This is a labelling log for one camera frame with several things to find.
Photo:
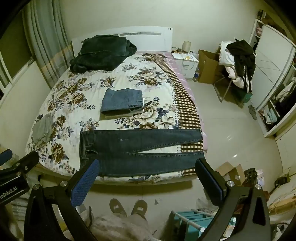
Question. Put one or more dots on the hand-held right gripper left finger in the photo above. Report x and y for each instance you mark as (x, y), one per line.
(84, 184)

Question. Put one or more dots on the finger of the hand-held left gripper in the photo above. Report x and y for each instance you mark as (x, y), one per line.
(25, 162)
(5, 156)

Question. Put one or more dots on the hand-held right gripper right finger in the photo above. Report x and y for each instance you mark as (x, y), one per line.
(209, 184)

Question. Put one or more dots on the dark blue jeans pants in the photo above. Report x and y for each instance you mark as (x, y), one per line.
(138, 143)

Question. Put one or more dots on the small open cardboard box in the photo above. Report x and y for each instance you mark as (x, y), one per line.
(231, 173)

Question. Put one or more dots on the grey cloth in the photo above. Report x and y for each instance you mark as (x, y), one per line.
(42, 129)

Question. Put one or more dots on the teal storage rack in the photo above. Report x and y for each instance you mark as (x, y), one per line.
(192, 219)

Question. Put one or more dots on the brown slipper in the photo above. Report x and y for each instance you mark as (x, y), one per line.
(117, 207)
(139, 208)

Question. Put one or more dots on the person's legs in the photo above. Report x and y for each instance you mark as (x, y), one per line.
(124, 228)

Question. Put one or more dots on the brown checkered blanket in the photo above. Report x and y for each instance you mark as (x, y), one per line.
(185, 102)

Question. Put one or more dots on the folded light blue jeans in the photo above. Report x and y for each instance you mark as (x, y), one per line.
(121, 100)

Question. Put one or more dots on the teal box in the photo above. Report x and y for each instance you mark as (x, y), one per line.
(246, 96)

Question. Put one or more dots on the metal folding chair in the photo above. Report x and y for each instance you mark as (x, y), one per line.
(222, 89)

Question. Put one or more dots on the plastic water bottle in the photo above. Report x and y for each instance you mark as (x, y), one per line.
(196, 74)

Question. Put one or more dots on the large cardboard box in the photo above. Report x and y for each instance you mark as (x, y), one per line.
(208, 67)

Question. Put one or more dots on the white nightstand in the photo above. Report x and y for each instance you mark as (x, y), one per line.
(188, 64)

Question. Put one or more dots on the floral printed blanket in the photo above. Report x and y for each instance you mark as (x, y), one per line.
(150, 76)

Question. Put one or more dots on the grey green curtain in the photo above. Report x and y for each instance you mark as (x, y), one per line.
(46, 34)

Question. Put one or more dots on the pile of white clothes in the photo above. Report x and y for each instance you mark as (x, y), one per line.
(225, 56)

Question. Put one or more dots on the white wardrobe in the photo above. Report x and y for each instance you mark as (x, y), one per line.
(270, 69)

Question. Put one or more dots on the black jacket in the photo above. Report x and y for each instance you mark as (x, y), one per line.
(244, 58)

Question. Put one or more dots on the dark green fleece blanket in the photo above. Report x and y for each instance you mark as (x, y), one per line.
(101, 52)

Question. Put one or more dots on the white table lamp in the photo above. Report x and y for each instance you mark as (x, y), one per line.
(186, 46)

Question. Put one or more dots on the white bed headboard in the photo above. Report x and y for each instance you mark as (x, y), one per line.
(148, 39)

